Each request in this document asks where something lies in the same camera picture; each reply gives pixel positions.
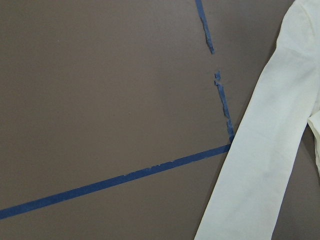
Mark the cream long sleeve cat shirt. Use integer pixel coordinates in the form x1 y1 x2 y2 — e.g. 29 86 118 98
195 0 320 240

